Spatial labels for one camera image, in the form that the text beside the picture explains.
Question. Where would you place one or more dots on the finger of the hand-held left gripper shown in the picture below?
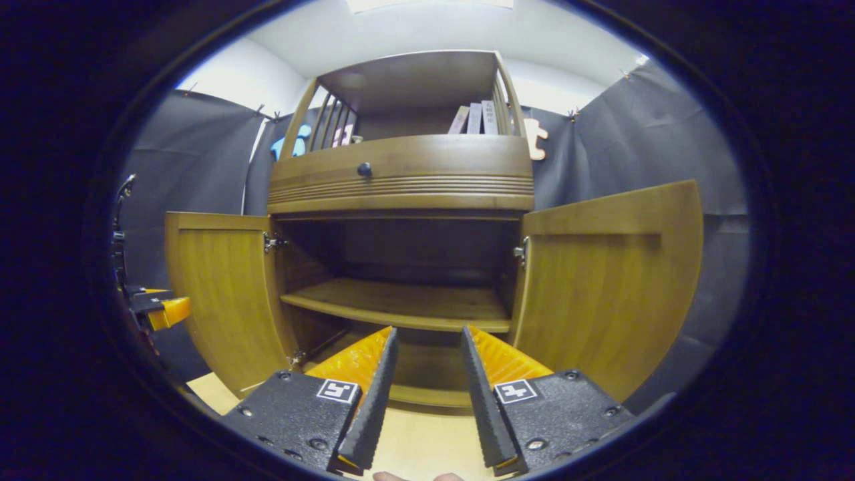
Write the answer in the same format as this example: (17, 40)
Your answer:
(170, 310)

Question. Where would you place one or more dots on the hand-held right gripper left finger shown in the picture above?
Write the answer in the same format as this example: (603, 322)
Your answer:
(371, 414)

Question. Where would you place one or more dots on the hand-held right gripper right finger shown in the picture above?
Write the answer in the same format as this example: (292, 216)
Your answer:
(484, 414)

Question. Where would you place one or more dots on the wooden shoe cabinet door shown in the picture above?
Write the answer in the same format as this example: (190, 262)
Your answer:
(601, 300)
(227, 294)

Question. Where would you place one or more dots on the silver door hinge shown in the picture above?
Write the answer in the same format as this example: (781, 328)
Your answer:
(521, 252)
(272, 242)
(297, 359)

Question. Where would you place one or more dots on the wooden inner shelf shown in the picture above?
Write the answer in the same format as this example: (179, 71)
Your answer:
(401, 304)

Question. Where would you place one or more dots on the black round drawer knob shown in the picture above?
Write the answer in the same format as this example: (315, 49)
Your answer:
(364, 170)

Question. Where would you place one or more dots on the wooden ribbed drawer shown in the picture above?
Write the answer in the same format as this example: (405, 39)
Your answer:
(454, 160)

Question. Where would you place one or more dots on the pale pink book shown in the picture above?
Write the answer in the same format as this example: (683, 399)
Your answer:
(459, 120)

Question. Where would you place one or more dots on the grey book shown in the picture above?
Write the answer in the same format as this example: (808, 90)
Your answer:
(489, 118)
(474, 119)

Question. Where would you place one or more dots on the black backdrop cloth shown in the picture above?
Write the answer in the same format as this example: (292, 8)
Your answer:
(668, 133)

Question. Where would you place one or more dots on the large ceiling light panel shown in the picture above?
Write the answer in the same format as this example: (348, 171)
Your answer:
(427, 4)

